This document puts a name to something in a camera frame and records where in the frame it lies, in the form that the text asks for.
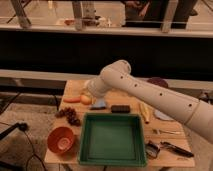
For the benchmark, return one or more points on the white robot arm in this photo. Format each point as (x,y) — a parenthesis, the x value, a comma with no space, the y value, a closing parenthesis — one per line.
(189,111)

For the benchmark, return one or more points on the yellow banana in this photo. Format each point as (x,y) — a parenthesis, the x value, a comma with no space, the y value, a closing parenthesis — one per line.
(145,112)

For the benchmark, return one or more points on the blue plate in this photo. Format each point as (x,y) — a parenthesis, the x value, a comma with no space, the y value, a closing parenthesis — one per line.
(158,114)

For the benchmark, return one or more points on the black stand with cable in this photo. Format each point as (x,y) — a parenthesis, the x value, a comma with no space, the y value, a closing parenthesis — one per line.
(20,126)

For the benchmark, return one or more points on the red yellow apple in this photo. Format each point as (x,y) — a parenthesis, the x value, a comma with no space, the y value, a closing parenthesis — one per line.
(86,100)

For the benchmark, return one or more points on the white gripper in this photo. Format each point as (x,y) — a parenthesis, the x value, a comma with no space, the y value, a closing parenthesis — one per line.
(91,87)

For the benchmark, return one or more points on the bunch of dark grapes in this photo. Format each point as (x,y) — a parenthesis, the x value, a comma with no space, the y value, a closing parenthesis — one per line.
(70,115)

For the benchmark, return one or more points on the purple bowl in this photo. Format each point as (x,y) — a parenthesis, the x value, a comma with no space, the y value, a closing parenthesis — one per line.
(158,81)

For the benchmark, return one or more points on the green plastic tray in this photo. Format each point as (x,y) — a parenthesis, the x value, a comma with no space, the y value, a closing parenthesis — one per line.
(112,140)

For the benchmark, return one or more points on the red bowl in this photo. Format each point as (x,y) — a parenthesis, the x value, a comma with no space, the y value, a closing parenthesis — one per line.
(60,140)

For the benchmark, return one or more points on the black rectangular block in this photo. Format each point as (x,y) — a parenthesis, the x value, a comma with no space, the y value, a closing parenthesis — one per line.
(120,109)

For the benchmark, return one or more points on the metal fork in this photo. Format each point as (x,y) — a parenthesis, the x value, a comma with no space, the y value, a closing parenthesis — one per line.
(158,131)

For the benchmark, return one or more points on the wooden table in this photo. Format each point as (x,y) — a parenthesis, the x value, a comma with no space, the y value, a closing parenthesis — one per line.
(165,158)

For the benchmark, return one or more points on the black handled knife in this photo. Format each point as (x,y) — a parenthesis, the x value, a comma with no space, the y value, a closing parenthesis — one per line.
(176,149)

